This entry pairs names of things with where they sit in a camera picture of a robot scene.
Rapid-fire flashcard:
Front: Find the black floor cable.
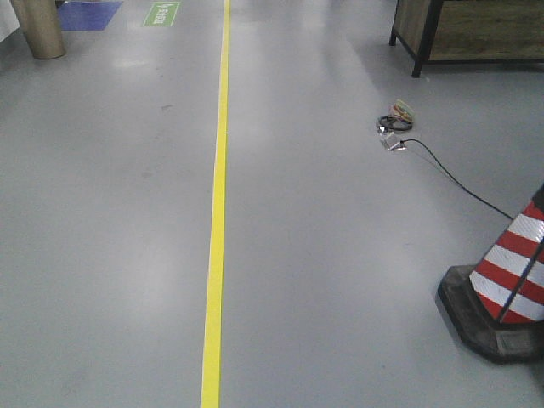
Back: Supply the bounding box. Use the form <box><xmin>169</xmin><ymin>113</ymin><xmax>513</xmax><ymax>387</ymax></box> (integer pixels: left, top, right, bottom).
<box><xmin>401</xmin><ymin>138</ymin><xmax>515</xmax><ymax>221</ymax></box>

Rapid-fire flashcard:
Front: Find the wooden black-framed cabinet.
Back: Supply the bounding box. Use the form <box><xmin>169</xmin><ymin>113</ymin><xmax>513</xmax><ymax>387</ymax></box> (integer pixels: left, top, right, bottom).
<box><xmin>388</xmin><ymin>0</ymin><xmax>543</xmax><ymax>77</ymax></box>

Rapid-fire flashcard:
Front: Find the coiled cable bundle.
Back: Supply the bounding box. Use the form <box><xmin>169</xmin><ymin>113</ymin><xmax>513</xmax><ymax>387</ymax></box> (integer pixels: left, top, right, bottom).
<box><xmin>376</xmin><ymin>99</ymin><xmax>417</xmax><ymax>133</ymax></box>

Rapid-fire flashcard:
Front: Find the green footprint floor sign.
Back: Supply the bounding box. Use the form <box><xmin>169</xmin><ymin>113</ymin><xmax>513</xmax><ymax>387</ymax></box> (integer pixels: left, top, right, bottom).
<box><xmin>143</xmin><ymin>1</ymin><xmax>181</xmax><ymax>27</ymax></box>

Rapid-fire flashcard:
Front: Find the right traffic cone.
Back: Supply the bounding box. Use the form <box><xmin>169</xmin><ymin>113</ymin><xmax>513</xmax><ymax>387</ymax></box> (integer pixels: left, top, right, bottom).
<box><xmin>438</xmin><ymin>190</ymin><xmax>543</xmax><ymax>364</ymax></box>

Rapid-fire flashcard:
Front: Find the blue floor sign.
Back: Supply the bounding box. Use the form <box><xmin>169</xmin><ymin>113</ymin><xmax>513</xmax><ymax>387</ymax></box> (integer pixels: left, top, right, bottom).
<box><xmin>57</xmin><ymin>1</ymin><xmax>122</xmax><ymax>31</ymax></box>

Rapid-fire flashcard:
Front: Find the small floor socket box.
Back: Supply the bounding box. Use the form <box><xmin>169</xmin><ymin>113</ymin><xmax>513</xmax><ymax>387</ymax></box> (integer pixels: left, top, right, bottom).
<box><xmin>381</xmin><ymin>132</ymin><xmax>406</xmax><ymax>151</ymax></box>

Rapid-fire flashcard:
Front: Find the beige cylindrical pot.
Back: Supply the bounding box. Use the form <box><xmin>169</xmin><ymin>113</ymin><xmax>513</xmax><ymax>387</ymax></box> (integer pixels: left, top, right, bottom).
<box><xmin>10</xmin><ymin>0</ymin><xmax>65</xmax><ymax>60</ymax></box>

